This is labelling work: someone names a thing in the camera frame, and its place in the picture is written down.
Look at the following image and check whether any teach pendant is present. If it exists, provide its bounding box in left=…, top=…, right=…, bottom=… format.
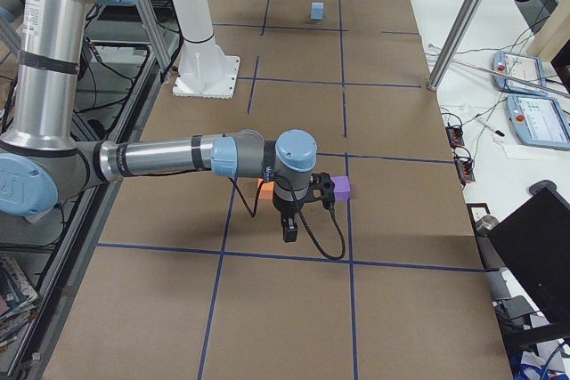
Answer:
left=493, top=51, right=547, bottom=96
left=507, top=93, right=569, bottom=150

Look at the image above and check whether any upper teach pendant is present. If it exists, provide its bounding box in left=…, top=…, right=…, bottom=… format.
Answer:
left=493, top=51, right=547, bottom=96

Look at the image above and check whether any stack of magazines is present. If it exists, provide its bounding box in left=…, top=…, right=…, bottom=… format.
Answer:
left=1, top=255, right=39, bottom=352

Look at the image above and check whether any black monitor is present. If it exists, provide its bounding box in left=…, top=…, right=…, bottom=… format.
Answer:
left=489, top=188, right=569, bottom=323

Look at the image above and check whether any white pedestal column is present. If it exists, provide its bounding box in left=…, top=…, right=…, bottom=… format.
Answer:
left=172, top=0, right=240, bottom=99

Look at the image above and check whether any orange foam block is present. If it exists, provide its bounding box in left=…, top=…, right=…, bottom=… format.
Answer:
left=257, top=179, right=274, bottom=200

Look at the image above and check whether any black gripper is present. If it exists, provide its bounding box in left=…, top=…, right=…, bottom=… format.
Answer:
left=273, top=180, right=309, bottom=243

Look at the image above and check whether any lower orange connector box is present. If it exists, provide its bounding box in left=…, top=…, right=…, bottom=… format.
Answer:
left=454, top=157, right=476, bottom=185

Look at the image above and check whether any aluminium frame post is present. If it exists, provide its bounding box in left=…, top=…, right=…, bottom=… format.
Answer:
left=427, top=0, right=482, bottom=91

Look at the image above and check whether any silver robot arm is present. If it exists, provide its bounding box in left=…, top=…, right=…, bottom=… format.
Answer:
left=1, top=0, right=317, bottom=242

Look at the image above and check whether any purple foam block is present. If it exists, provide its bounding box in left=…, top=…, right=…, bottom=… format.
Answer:
left=331, top=175, right=351, bottom=201

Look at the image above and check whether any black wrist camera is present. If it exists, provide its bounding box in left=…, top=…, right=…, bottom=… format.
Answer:
left=306, top=173, right=336, bottom=210

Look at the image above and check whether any lower teach pendant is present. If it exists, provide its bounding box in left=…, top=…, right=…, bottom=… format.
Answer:
left=507, top=93, right=569, bottom=150

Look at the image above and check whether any light blue foam block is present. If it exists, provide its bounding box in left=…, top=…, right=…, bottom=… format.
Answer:
left=310, top=2, right=325, bottom=21

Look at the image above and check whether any orange connector box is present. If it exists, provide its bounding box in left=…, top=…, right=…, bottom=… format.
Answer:
left=454, top=157, right=476, bottom=185
left=445, top=125, right=465, bottom=149

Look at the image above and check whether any upper orange connector box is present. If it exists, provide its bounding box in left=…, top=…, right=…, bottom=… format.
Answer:
left=445, top=125, right=465, bottom=149

